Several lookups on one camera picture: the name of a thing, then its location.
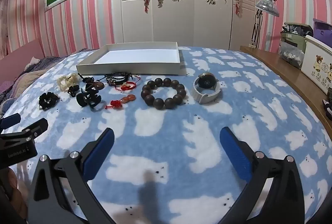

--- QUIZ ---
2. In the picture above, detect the white shallow box tray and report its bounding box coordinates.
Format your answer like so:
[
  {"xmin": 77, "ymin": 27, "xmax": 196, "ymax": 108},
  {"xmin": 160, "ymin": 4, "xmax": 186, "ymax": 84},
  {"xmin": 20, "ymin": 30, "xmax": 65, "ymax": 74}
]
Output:
[{"xmin": 76, "ymin": 42, "xmax": 185, "ymax": 76}]

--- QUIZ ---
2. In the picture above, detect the white pillow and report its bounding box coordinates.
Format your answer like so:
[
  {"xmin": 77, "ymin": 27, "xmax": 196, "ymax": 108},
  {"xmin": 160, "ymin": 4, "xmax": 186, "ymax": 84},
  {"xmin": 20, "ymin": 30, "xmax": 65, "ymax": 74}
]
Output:
[{"xmin": 24, "ymin": 56, "xmax": 40, "ymax": 71}]

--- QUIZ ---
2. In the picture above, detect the black hair tie with bead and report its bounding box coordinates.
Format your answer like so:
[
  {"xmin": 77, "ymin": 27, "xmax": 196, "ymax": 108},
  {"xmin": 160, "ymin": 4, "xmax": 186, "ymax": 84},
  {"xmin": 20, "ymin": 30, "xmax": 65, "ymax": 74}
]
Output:
[{"xmin": 68, "ymin": 85, "xmax": 81, "ymax": 97}]

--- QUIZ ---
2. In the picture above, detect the blue blanket with white bears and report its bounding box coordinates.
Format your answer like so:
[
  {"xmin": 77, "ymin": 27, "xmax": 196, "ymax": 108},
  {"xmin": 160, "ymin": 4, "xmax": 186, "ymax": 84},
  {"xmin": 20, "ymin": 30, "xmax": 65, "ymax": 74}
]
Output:
[{"xmin": 0, "ymin": 46, "xmax": 332, "ymax": 224}]

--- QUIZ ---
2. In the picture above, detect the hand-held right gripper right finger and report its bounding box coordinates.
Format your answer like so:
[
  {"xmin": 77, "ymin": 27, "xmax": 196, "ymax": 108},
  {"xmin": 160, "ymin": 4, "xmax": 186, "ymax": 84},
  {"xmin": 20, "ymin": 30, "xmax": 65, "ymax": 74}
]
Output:
[{"xmin": 219, "ymin": 127, "xmax": 305, "ymax": 224}]

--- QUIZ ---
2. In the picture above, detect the purple storage box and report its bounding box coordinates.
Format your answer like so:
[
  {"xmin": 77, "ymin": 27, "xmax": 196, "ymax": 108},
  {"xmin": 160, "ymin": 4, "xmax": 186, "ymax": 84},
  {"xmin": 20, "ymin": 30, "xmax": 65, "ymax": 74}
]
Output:
[{"xmin": 312, "ymin": 18, "xmax": 332, "ymax": 44}]

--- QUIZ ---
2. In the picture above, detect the grey plastic bag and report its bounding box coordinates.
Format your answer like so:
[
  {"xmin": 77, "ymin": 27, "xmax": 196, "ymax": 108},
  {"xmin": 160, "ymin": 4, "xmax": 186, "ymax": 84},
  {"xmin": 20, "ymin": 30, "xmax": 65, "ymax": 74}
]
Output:
[{"xmin": 279, "ymin": 41, "xmax": 305, "ymax": 70}]

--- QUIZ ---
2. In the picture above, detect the black leather bracelet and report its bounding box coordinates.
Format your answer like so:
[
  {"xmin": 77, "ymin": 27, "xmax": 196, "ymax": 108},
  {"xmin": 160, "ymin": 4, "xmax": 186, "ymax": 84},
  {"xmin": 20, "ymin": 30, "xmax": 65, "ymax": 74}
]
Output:
[{"xmin": 104, "ymin": 72, "xmax": 133, "ymax": 87}]

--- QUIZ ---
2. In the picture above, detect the brown wooden bead bracelet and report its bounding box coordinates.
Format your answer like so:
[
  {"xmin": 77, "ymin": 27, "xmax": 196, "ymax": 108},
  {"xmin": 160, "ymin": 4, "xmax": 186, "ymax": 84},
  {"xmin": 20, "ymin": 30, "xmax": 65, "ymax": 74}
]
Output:
[{"xmin": 141, "ymin": 78, "xmax": 187, "ymax": 110}]

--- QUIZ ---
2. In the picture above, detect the person's left hand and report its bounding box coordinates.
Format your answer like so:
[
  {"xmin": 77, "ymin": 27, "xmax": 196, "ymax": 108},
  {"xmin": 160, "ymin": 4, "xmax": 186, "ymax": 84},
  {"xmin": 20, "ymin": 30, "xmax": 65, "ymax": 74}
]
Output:
[{"xmin": 0, "ymin": 167, "xmax": 28, "ymax": 219}]

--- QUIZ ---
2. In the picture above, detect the watch with white strap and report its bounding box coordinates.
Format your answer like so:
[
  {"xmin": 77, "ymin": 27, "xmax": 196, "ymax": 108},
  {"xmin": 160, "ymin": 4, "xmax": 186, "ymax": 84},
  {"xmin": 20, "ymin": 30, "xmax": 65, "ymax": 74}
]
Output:
[{"xmin": 192, "ymin": 72, "xmax": 221, "ymax": 104}]

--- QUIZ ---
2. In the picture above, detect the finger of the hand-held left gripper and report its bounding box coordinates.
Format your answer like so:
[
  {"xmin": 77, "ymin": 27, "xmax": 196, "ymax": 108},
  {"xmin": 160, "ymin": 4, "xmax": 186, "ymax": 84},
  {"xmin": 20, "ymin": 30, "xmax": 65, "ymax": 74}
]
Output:
[
  {"xmin": 0, "ymin": 113, "xmax": 22, "ymax": 129},
  {"xmin": 16, "ymin": 118, "xmax": 49, "ymax": 140}
]

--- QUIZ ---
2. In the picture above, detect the amber pendant necklace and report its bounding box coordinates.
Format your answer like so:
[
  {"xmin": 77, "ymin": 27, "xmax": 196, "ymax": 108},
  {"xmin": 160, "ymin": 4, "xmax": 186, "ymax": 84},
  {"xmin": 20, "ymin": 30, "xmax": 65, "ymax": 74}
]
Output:
[{"xmin": 78, "ymin": 73, "xmax": 105, "ymax": 91}]

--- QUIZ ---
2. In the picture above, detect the wooden desk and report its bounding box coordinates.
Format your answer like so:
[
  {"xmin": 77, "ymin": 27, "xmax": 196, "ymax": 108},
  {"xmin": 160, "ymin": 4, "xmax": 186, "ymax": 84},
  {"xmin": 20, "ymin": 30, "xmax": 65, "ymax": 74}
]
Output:
[{"xmin": 240, "ymin": 45, "xmax": 332, "ymax": 126}]

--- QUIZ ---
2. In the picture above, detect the black scrunchie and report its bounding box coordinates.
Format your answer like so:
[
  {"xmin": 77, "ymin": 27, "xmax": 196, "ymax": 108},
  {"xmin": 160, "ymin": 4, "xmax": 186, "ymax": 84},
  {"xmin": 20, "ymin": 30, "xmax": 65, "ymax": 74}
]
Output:
[{"xmin": 39, "ymin": 92, "xmax": 60, "ymax": 110}]

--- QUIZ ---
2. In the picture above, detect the red string bracelet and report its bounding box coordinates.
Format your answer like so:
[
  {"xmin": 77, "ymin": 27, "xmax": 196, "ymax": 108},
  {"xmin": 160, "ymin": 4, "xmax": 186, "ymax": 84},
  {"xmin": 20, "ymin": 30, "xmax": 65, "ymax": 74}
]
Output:
[{"xmin": 114, "ymin": 75, "xmax": 142, "ymax": 91}]

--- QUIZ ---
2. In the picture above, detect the white wardrobe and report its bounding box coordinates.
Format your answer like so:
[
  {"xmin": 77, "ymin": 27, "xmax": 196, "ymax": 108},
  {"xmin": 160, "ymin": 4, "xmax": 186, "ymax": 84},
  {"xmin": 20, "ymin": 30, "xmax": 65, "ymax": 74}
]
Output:
[{"xmin": 111, "ymin": 0, "xmax": 260, "ymax": 50}]

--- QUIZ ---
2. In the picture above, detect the white box with bear print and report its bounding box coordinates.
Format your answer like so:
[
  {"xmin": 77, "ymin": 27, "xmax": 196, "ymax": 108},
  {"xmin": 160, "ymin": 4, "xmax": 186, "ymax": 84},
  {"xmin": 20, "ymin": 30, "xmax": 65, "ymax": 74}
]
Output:
[{"xmin": 301, "ymin": 35, "xmax": 332, "ymax": 96}]

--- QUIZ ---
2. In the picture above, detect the red knot charm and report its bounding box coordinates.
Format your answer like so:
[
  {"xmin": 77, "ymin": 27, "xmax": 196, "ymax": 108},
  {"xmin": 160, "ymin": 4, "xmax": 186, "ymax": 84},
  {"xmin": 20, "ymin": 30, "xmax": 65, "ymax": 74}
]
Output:
[{"xmin": 105, "ymin": 94, "xmax": 137, "ymax": 110}]

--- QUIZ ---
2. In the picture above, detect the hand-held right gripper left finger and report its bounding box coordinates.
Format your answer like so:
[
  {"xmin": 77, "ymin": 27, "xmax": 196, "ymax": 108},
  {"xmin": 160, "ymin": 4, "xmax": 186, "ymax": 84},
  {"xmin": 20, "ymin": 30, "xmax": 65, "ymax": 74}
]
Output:
[{"xmin": 27, "ymin": 127, "xmax": 116, "ymax": 224}]

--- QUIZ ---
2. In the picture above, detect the cream scrunchie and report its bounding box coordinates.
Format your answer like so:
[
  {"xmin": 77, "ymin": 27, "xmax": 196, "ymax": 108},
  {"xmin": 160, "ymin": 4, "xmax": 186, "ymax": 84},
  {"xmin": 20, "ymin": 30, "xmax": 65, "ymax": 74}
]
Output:
[{"xmin": 57, "ymin": 73, "xmax": 79, "ymax": 92}]

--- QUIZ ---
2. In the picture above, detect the black hair claw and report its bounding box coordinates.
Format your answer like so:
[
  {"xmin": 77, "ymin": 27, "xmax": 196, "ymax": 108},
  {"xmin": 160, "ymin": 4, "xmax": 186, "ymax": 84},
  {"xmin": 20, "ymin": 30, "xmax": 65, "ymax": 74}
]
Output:
[{"xmin": 76, "ymin": 82, "xmax": 102, "ymax": 111}]

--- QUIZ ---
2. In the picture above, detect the silver desk lamp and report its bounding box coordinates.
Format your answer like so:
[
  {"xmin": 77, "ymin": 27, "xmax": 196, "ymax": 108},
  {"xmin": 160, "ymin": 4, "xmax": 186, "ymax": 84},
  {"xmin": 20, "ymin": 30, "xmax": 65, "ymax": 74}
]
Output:
[{"xmin": 250, "ymin": 0, "xmax": 280, "ymax": 48}]

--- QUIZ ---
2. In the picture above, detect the green storage bag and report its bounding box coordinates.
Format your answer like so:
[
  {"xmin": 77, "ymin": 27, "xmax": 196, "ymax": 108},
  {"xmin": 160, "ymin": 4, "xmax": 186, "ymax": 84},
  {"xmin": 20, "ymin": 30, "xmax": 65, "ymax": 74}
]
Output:
[{"xmin": 280, "ymin": 22, "xmax": 314, "ymax": 58}]

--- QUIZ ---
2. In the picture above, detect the pink headboard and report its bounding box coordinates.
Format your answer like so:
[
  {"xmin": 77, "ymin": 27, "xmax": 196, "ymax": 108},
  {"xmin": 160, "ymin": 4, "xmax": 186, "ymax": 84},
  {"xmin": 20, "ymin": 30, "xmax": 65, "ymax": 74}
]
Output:
[{"xmin": 0, "ymin": 39, "xmax": 46, "ymax": 63}]

